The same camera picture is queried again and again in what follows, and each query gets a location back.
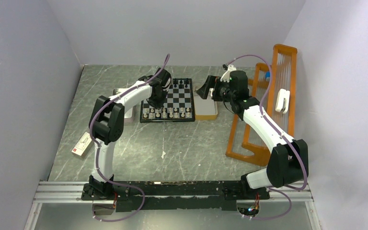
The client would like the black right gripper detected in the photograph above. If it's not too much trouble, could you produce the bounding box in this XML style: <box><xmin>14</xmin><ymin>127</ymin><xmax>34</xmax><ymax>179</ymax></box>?
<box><xmin>196</xmin><ymin>75</ymin><xmax>235</xmax><ymax>102</ymax></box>

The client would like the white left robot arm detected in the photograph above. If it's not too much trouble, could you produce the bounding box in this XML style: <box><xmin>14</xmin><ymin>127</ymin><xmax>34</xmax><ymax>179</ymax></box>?
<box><xmin>88</xmin><ymin>68</ymin><xmax>172</xmax><ymax>199</ymax></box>

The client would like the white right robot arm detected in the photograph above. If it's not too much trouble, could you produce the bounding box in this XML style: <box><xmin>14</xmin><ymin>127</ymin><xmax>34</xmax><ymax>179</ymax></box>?
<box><xmin>196</xmin><ymin>70</ymin><xmax>309</xmax><ymax>198</ymax></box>

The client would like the yellow tray of white pieces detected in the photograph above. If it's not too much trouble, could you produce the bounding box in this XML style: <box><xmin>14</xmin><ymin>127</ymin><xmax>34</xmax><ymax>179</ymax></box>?
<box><xmin>194</xmin><ymin>93</ymin><xmax>218</xmax><ymax>121</ymax></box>

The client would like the black white chess board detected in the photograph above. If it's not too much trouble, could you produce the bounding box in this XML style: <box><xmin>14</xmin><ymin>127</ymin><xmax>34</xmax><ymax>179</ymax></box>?
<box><xmin>139</xmin><ymin>79</ymin><xmax>195</xmax><ymax>123</ymax></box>

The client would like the silver metal tray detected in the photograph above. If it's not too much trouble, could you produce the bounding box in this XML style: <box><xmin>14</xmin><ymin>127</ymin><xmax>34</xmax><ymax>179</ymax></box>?
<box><xmin>112</xmin><ymin>88</ymin><xmax>135</xmax><ymax>123</ymax></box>

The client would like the blue cap bottle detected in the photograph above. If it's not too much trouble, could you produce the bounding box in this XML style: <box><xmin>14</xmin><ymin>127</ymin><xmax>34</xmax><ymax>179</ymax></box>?
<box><xmin>264</xmin><ymin>72</ymin><xmax>271</xmax><ymax>81</ymax></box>

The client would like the orange wooden rack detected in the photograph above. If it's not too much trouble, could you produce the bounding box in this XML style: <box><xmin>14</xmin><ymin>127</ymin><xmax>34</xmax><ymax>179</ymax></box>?
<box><xmin>225</xmin><ymin>44</ymin><xmax>298</xmax><ymax>166</ymax></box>

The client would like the white clip object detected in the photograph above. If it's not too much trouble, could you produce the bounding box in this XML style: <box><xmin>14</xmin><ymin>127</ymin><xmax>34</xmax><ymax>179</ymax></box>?
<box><xmin>275</xmin><ymin>89</ymin><xmax>290</xmax><ymax>114</ymax></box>

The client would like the small white red box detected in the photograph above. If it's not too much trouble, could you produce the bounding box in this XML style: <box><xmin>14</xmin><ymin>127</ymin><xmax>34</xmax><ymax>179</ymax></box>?
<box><xmin>71</xmin><ymin>132</ymin><xmax>93</xmax><ymax>158</ymax></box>

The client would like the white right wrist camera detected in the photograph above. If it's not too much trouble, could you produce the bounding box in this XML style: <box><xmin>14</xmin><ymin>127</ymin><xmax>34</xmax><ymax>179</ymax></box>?
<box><xmin>220</xmin><ymin>64</ymin><xmax>237</xmax><ymax>83</ymax></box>

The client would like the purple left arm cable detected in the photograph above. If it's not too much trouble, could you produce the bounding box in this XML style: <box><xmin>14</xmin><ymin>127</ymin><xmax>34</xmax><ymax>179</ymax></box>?
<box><xmin>89</xmin><ymin>53</ymin><xmax>171</xmax><ymax>191</ymax></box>

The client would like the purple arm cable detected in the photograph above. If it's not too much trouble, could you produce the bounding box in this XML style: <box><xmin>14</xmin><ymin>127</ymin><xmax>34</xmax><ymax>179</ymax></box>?
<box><xmin>223</xmin><ymin>54</ymin><xmax>309</xmax><ymax>220</ymax></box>
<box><xmin>89</xmin><ymin>53</ymin><xmax>171</xmax><ymax>191</ymax></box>

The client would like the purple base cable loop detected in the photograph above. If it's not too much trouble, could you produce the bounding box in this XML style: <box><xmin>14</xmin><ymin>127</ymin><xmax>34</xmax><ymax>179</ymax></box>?
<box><xmin>91</xmin><ymin>187</ymin><xmax>146</xmax><ymax>222</ymax></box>

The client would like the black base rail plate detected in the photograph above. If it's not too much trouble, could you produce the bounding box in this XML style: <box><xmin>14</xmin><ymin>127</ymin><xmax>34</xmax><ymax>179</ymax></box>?
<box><xmin>80</xmin><ymin>180</ymin><xmax>270</xmax><ymax>212</ymax></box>

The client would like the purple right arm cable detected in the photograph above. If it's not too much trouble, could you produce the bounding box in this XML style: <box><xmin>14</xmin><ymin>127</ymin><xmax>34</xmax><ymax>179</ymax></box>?
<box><xmin>223</xmin><ymin>54</ymin><xmax>309</xmax><ymax>220</ymax></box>

